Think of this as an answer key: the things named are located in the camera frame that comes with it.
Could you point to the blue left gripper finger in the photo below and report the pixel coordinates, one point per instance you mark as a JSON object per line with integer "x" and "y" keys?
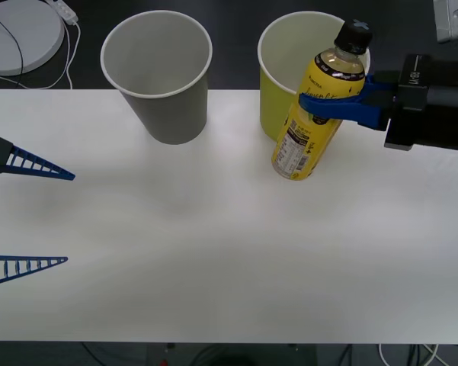
{"x": 0, "y": 156}
{"x": 7, "y": 273}

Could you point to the grey plastic bin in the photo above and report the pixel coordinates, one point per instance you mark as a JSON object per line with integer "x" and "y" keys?
{"x": 167, "y": 114}

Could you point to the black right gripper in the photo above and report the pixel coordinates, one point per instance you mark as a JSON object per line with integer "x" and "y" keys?
{"x": 423, "y": 118}

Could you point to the white round disc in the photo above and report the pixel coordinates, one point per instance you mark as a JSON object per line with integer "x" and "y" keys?
{"x": 19, "y": 38}

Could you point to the yellow-green plastic bin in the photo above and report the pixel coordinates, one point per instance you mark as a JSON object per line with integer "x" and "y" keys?
{"x": 274, "y": 103}

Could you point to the white power strip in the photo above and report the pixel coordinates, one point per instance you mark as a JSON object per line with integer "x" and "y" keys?
{"x": 65, "y": 10}

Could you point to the yellow bottle with black cap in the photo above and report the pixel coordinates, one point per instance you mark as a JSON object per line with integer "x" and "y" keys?
{"x": 306, "y": 152}

